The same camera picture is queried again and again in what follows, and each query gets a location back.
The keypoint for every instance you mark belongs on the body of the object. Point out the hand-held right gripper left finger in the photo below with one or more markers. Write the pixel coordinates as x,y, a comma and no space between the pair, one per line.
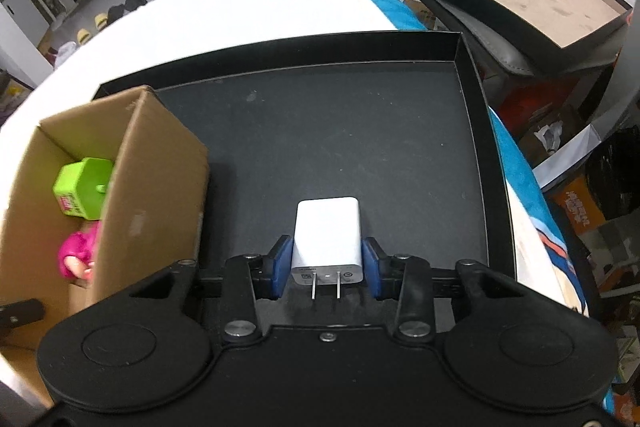
280,267

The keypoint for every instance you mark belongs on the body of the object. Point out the white plug charger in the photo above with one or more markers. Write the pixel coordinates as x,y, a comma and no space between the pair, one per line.
327,232

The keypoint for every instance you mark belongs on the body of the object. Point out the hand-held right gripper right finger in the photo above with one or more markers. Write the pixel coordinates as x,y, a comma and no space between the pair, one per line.
372,267

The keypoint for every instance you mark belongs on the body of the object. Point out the beige slipper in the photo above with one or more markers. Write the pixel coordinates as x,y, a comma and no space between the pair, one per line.
82,37

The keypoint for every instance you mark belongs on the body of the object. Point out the brown cardboard box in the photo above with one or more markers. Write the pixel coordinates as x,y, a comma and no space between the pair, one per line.
150,207

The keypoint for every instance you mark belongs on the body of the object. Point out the red box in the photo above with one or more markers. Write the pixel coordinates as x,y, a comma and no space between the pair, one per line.
535,99

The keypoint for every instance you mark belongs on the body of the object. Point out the black plastic bag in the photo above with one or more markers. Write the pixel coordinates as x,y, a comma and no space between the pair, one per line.
617,177

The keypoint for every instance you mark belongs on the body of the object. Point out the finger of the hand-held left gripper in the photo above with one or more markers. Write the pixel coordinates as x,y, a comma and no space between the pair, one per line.
20,317

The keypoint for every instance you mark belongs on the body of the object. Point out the green toy box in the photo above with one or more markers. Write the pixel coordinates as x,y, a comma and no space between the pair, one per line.
82,189

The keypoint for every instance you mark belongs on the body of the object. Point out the girl figurine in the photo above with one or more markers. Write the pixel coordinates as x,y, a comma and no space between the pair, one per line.
77,249

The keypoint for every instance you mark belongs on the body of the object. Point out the orange printed carton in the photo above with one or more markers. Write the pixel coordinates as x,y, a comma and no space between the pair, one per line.
577,204

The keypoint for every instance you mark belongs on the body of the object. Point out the black tray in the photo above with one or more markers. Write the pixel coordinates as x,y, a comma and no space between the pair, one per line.
350,132

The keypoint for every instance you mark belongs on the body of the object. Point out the grey cushion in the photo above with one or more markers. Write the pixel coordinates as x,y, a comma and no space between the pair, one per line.
495,49

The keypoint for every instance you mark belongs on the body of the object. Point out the yellow slipper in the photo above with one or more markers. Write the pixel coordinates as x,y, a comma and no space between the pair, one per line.
100,21

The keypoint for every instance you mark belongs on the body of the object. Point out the black shoe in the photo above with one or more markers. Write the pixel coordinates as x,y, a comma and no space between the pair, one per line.
136,2
116,12

